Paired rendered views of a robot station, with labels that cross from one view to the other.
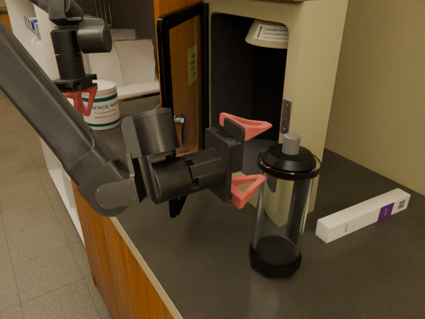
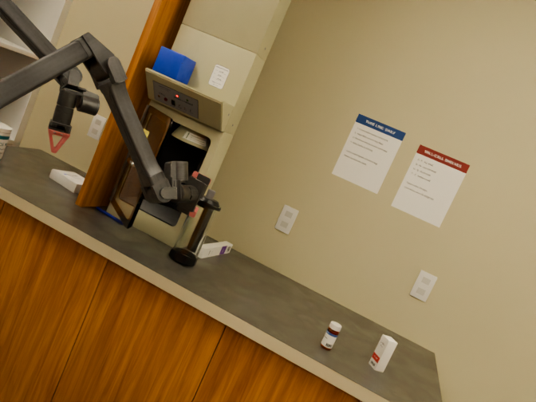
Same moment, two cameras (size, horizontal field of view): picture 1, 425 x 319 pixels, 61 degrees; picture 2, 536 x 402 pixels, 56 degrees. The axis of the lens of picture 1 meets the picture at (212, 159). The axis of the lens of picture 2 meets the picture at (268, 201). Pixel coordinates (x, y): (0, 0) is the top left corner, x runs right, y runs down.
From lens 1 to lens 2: 1.27 m
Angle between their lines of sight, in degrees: 46
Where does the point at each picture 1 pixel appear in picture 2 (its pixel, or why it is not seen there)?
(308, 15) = (222, 138)
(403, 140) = (226, 217)
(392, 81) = (225, 182)
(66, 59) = (68, 111)
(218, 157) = (196, 189)
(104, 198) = (164, 193)
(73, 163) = (153, 175)
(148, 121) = (183, 165)
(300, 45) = (215, 150)
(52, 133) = (146, 159)
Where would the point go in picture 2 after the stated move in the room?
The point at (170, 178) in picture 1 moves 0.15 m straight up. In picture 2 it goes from (187, 191) to (206, 147)
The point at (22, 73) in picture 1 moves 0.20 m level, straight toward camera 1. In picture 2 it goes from (139, 129) to (196, 157)
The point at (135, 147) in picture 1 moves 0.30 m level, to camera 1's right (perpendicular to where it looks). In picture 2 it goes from (174, 175) to (246, 197)
